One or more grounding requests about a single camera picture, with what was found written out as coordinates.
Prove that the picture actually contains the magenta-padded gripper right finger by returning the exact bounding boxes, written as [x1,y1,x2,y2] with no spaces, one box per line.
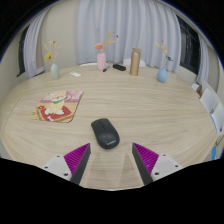
[131,142,184,186]

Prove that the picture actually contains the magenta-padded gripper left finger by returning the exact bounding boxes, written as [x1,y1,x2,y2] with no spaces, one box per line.
[41,142,92,186]

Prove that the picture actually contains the black computer mouse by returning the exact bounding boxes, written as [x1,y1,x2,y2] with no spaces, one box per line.
[90,117,121,150]

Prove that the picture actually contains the cartoon print mouse pad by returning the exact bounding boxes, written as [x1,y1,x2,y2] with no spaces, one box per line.
[31,89,84,124]

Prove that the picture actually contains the white chair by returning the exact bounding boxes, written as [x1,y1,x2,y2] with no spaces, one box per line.
[210,102,224,134]
[199,87,221,114]
[79,61,98,67]
[122,58,146,68]

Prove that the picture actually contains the blue vase with dried flowers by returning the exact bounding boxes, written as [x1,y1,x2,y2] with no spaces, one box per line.
[153,40,174,84]

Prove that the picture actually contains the green vase with yellow flowers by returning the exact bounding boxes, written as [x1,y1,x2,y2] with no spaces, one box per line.
[43,40,62,81]

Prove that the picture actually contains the black rectangular case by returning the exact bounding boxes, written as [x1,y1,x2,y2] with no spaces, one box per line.
[112,63,127,72]

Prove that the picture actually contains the bronze metal drink bottle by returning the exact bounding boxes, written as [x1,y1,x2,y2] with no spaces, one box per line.
[129,47,142,77]

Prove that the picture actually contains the pink vase with flowers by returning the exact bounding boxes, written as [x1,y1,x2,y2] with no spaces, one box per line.
[94,31,120,72]

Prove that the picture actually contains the narrow white curtain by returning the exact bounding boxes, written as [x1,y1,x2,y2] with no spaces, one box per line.
[23,8,51,79]
[195,33,211,86]

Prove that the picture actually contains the dark window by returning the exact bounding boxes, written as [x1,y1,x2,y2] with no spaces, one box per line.
[176,14,202,76]
[17,24,31,78]

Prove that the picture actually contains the wide white curtain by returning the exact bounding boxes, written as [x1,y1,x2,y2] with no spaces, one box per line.
[75,0,183,73]

